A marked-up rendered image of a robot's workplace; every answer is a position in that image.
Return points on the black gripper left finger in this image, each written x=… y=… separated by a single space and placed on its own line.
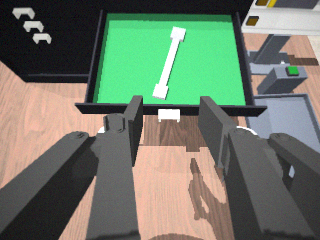
x=38 y=203

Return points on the dark grey board on stand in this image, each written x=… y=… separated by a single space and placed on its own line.
x=280 y=19

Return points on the white bar with square ends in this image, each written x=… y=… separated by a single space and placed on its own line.
x=161 y=89

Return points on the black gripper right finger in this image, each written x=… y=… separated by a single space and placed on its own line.
x=261 y=207

